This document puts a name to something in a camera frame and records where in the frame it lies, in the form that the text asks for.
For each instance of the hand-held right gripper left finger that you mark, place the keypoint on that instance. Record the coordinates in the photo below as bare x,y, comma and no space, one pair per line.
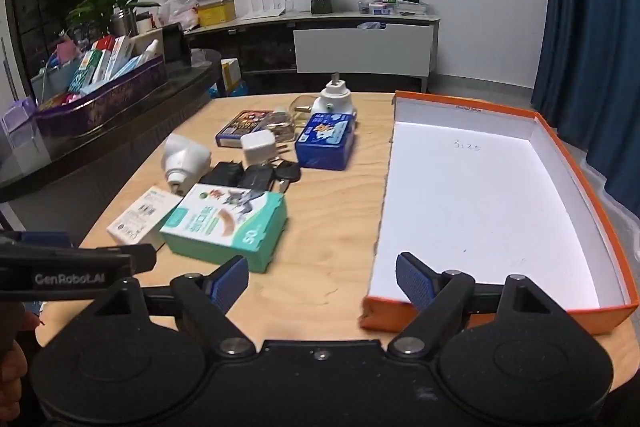
229,282

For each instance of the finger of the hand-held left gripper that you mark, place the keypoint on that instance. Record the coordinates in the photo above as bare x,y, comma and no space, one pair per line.
45,238
100,250

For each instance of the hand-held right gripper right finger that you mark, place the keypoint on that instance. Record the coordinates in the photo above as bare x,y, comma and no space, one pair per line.
414,282

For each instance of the small white carton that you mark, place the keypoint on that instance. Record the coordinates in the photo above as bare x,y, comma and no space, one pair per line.
135,219

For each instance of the green bandage box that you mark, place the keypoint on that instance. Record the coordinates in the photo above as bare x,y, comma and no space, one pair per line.
225,222

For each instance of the orange cardboard box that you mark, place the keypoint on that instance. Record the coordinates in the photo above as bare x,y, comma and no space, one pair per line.
475,207

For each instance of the black charger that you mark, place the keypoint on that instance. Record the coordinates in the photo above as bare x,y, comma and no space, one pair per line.
225,174

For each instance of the black car key bunch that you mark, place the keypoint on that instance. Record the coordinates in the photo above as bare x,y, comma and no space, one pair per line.
257,177

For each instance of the white charger cube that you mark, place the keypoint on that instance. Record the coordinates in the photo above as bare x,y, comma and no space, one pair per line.
257,147

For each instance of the clear liquid bottle white cap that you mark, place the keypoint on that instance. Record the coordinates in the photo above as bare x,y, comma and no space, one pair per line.
282,127

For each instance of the blue tin box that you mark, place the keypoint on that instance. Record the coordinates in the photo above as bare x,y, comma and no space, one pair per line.
322,142

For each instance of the person's left hand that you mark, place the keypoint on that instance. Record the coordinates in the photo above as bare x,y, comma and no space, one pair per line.
12,382

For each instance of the small purple box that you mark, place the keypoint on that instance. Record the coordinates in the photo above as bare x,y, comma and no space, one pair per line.
17,122

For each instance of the purple tin tray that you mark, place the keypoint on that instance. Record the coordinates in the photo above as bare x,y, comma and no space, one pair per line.
110,99

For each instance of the blue playing card box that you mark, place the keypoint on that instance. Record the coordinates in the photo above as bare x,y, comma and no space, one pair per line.
242,127

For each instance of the pile of medicine boxes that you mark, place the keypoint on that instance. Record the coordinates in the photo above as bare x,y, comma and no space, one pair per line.
95,67

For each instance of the pink paper packet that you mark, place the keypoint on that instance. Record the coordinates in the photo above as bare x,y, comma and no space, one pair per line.
67,52

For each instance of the blue bottle pack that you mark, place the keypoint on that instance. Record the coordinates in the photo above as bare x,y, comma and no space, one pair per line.
235,91

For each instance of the white plug-in repeller with bottle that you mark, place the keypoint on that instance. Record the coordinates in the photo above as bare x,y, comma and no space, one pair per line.
332,102

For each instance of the dark glass coffee table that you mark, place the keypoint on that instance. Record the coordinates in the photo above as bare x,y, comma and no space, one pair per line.
195,72

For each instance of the yellow white cardboard box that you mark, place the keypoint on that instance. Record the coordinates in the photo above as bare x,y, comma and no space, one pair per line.
231,74

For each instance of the white spray bottle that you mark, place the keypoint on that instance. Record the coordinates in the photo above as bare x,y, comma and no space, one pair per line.
151,49

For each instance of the cream plastic cup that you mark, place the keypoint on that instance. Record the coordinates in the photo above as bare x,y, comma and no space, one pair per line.
150,38

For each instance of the steel tumbler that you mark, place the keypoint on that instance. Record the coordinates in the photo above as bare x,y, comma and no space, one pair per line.
125,23

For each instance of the tv cabinet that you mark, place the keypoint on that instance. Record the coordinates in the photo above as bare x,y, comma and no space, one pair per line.
270,52

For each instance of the leafy green plant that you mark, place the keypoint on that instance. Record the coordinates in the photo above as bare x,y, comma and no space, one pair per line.
100,7

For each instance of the white plastic bag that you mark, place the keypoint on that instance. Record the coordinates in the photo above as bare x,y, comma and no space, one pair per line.
180,9

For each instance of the blue cloth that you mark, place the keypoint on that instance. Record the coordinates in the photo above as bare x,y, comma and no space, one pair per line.
370,26

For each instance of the white router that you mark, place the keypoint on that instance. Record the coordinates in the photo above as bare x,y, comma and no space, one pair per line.
267,11

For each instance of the clutter of clear plastic boxes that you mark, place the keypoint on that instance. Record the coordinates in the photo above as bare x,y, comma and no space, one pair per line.
385,8

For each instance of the blue curtain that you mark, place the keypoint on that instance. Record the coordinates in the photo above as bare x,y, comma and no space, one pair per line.
585,32

